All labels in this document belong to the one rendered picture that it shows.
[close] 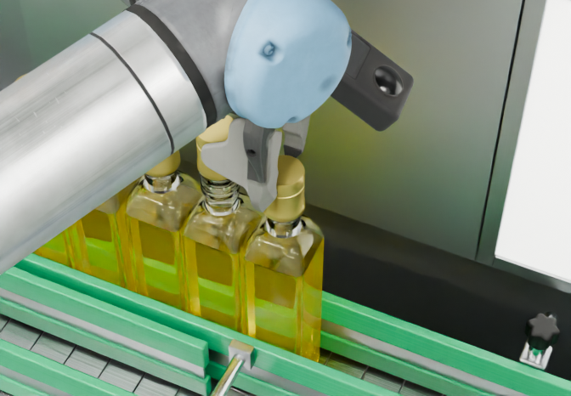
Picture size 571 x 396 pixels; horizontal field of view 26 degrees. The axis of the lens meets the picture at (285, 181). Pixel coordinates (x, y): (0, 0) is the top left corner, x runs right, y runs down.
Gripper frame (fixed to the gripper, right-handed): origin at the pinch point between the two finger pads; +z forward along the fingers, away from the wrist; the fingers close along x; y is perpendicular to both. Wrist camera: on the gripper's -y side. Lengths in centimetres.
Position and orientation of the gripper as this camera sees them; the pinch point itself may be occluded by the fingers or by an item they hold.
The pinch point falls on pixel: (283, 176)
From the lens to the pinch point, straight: 98.2
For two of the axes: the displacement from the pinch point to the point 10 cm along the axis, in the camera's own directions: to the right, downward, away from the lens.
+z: 0.0, 6.6, 7.5
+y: -9.2, -3.0, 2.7
